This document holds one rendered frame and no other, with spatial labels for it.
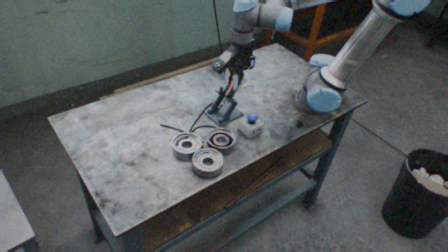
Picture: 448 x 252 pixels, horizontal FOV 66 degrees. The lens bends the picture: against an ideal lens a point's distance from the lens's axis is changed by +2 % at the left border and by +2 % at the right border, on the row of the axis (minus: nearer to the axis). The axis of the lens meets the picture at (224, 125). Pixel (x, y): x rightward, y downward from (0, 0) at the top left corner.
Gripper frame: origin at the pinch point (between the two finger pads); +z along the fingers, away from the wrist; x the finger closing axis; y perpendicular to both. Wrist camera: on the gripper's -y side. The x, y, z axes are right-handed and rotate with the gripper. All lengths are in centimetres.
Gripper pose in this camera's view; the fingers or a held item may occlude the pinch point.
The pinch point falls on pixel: (231, 88)
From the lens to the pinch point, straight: 134.0
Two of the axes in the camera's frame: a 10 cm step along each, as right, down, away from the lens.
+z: -0.8, 7.4, 6.6
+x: -6.4, -5.5, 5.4
